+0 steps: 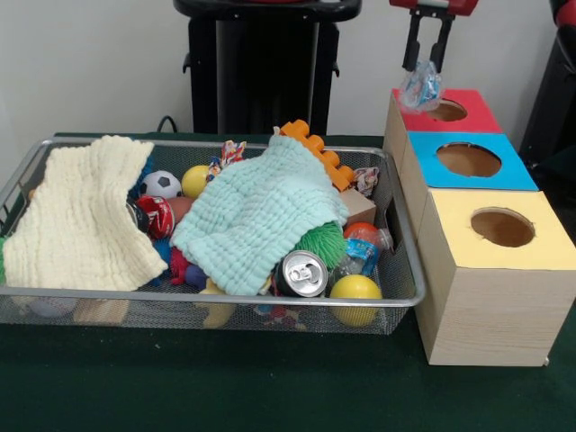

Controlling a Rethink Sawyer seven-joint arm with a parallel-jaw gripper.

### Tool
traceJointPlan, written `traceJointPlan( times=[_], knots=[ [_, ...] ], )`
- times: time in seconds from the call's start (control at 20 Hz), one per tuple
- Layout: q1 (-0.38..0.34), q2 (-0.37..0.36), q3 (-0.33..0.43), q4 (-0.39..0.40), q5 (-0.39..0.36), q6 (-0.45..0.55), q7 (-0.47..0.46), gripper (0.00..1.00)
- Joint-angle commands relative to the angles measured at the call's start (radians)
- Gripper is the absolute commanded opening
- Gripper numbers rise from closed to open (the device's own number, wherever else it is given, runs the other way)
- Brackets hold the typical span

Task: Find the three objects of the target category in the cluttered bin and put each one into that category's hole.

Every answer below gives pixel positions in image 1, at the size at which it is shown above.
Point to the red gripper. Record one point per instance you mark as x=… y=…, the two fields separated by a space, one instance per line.
x=465 y=5

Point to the clear plastic bottle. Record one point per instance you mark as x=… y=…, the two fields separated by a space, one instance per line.
x=420 y=90

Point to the wooden box with three holes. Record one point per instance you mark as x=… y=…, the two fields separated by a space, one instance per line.
x=495 y=315

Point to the shallow mesh bin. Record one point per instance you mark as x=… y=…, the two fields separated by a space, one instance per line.
x=135 y=298

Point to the orange toy building block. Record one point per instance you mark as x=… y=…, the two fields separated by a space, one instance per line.
x=315 y=146

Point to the dark green table cloth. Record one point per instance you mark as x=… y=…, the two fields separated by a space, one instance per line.
x=270 y=387
x=562 y=171

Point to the red orange ball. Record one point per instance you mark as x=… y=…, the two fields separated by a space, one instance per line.
x=358 y=228

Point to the green spiky ball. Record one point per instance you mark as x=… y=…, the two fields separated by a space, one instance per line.
x=321 y=243

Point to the mint green cloth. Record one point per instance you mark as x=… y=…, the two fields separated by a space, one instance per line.
x=261 y=216

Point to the yellow ball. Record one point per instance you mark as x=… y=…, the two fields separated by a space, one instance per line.
x=355 y=286
x=194 y=182

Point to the silver drink can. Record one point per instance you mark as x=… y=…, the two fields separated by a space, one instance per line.
x=301 y=274

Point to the small soccer ball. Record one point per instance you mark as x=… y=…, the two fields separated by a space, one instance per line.
x=159 y=184

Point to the crushed red can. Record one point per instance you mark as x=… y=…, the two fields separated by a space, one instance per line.
x=157 y=216

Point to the cream cloth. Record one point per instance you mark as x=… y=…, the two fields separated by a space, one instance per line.
x=81 y=216

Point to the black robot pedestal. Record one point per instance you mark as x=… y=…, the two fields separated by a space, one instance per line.
x=270 y=67

